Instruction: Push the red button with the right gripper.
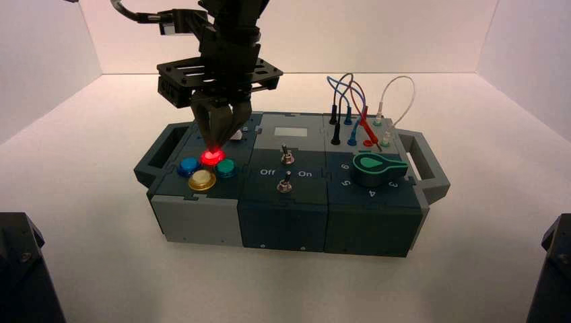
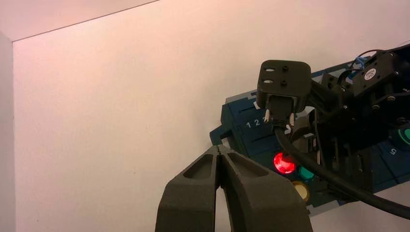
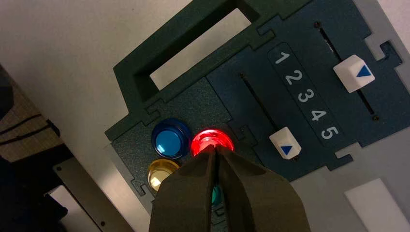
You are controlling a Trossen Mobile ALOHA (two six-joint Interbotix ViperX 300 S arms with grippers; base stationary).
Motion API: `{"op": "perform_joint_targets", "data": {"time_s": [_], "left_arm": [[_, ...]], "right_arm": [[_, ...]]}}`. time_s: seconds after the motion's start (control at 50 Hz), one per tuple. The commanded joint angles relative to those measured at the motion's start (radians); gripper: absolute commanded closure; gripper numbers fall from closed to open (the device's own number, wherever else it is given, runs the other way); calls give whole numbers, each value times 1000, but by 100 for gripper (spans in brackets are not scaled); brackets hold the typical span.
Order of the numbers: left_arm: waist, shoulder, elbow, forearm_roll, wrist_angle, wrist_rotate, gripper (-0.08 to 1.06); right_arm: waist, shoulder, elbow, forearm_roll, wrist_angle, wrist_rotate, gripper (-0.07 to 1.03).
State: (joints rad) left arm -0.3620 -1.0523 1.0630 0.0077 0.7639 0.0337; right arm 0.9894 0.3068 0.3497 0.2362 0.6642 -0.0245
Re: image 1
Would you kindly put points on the blue round push button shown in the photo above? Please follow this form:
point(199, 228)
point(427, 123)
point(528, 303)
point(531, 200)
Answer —
point(189, 166)

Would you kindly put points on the black left robot arm base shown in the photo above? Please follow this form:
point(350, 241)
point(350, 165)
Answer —
point(22, 276)

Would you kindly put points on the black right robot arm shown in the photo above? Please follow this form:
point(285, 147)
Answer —
point(234, 20)

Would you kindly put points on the green rotary pointer knob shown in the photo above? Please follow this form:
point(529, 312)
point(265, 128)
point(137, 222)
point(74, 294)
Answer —
point(377, 171)

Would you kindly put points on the green round push button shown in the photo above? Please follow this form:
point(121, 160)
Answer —
point(226, 167)

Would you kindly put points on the white slider block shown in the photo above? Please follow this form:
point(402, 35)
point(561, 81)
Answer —
point(239, 134)

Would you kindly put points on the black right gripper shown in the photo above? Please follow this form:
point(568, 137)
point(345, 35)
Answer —
point(223, 82)

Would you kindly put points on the modular grey teal task box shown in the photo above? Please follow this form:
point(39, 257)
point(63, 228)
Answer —
point(285, 223)

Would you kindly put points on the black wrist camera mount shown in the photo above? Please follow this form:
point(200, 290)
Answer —
point(187, 22)

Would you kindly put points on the black right robot arm base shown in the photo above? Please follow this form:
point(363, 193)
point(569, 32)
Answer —
point(553, 276)

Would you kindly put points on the red round push button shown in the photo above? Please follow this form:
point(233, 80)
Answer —
point(212, 158)

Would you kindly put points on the metal toggle switch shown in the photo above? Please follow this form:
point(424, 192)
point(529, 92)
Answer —
point(287, 156)
point(284, 184)

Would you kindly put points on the yellow round push button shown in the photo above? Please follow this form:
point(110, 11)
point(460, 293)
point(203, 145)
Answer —
point(202, 180)

